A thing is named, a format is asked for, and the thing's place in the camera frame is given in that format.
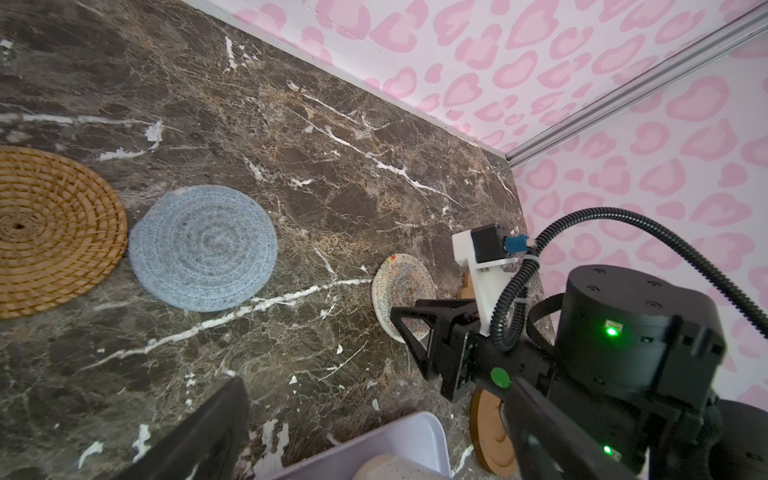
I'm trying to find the blue-grey woven round coaster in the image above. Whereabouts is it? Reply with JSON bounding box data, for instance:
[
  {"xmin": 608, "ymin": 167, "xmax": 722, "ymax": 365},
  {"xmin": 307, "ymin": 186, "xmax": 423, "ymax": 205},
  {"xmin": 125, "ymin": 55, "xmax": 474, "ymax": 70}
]
[{"xmin": 128, "ymin": 185, "xmax": 278, "ymax": 312}]

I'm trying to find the multicolour woven round coaster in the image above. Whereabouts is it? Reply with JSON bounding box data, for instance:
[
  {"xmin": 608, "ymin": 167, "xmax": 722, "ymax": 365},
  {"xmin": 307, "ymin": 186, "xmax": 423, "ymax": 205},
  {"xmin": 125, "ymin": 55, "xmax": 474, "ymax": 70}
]
[{"xmin": 371, "ymin": 254, "xmax": 436, "ymax": 344}]

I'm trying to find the woven rattan round coaster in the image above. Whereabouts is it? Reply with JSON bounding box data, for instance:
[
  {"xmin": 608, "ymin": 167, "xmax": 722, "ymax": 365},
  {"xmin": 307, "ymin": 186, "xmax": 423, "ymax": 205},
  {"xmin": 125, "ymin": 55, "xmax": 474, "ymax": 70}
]
[{"xmin": 1, "ymin": 145, "xmax": 128, "ymax": 320}]

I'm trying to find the cork paw-shaped coaster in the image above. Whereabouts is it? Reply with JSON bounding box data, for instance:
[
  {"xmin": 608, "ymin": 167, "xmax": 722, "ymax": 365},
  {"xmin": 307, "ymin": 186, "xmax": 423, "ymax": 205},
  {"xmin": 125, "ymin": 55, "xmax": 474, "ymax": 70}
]
[{"xmin": 458, "ymin": 273, "xmax": 476, "ymax": 300}]

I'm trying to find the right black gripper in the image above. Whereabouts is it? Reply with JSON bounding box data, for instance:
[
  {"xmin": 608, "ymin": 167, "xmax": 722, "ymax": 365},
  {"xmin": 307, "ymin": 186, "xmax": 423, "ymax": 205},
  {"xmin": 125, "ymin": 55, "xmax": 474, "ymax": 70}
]
[{"xmin": 390, "ymin": 299, "xmax": 634, "ymax": 479}]

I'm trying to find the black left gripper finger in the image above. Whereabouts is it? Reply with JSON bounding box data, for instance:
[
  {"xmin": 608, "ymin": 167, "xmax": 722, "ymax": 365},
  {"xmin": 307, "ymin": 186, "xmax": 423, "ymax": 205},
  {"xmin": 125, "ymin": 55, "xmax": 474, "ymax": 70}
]
[{"xmin": 117, "ymin": 377, "xmax": 249, "ymax": 479}]

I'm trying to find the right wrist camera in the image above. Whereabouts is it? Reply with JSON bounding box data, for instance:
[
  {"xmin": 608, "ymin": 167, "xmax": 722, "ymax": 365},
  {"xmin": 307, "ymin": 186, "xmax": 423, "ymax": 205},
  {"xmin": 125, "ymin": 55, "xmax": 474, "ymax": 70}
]
[{"xmin": 452, "ymin": 223, "xmax": 531, "ymax": 336}]

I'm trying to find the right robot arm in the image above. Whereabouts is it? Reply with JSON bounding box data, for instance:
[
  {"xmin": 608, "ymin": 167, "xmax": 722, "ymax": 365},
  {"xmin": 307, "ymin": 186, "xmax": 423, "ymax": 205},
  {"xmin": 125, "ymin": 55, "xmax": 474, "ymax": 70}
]
[{"xmin": 390, "ymin": 265, "xmax": 767, "ymax": 479}]

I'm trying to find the aluminium frame corner post right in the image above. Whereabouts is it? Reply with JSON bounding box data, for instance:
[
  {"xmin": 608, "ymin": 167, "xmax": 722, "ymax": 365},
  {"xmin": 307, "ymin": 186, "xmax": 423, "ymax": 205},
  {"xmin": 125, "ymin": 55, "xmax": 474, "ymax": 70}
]
[{"xmin": 505, "ymin": 1, "xmax": 767, "ymax": 167}]

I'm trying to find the brown round wooden coaster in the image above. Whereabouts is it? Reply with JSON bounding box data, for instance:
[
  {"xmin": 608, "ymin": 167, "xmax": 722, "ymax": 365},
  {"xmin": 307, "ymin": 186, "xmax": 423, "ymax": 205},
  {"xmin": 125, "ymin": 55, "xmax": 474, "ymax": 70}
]
[{"xmin": 469, "ymin": 387, "xmax": 519, "ymax": 479}]

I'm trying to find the lavender plastic tray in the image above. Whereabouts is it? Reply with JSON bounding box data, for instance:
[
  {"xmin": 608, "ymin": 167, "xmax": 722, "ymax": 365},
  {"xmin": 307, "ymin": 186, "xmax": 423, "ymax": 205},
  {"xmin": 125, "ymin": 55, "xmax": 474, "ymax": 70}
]
[{"xmin": 255, "ymin": 411, "xmax": 451, "ymax": 479}]

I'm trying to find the beige ceramic mug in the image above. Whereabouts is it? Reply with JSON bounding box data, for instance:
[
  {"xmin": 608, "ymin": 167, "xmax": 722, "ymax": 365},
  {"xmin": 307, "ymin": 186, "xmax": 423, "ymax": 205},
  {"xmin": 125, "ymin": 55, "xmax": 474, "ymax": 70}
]
[{"xmin": 352, "ymin": 454, "xmax": 444, "ymax": 480}]

